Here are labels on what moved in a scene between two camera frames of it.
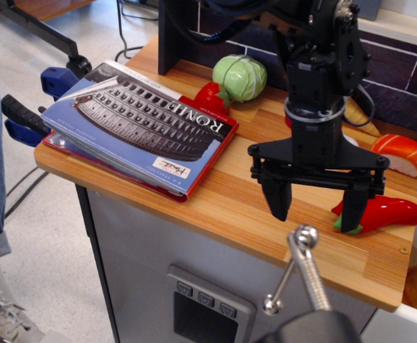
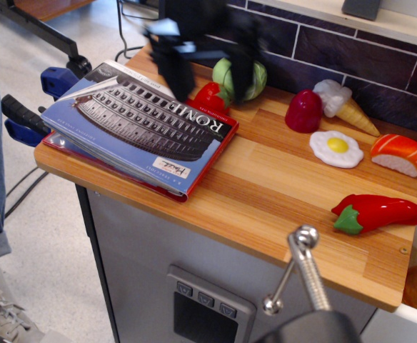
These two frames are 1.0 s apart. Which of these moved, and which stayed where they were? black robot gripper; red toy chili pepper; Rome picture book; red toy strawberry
Moved: black robot gripper
Stayed: red toy chili pepper; Rome picture book; red toy strawberry
